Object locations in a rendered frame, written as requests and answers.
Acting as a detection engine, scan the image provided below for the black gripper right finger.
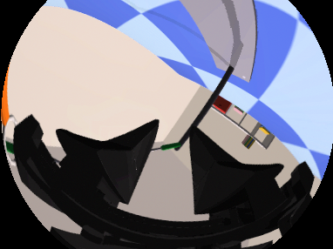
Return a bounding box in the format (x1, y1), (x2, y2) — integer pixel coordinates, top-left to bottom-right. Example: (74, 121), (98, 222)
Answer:
(189, 125), (284, 215)

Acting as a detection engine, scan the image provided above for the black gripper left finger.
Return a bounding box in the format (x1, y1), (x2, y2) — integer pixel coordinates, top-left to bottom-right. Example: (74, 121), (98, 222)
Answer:
(56, 119), (160, 204)

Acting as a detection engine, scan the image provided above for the orange handle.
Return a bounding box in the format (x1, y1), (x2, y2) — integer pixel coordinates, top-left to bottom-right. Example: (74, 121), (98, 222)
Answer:
(1, 68), (18, 165)

